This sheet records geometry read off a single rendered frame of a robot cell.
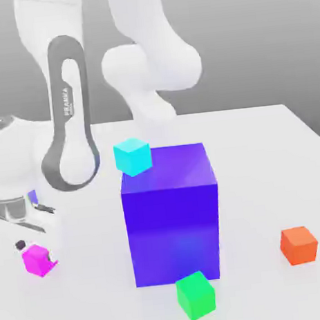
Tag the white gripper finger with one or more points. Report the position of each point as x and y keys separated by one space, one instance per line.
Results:
x=20 y=244
x=51 y=259

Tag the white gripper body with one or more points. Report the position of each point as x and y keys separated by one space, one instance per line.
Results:
x=41 y=237

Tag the small magenta cube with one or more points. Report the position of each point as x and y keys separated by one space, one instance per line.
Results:
x=35 y=260

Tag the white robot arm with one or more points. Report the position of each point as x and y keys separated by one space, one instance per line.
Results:
x=152 y=63

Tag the small cyan cube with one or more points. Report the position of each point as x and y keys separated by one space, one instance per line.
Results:
x=132 y=157

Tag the small green cube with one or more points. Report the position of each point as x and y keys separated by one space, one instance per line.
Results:
x=195 y=296

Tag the small orange cube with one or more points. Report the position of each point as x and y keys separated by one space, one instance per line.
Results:
x=298 y=245

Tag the large purple box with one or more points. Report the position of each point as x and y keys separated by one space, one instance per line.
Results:
x=171 y=217

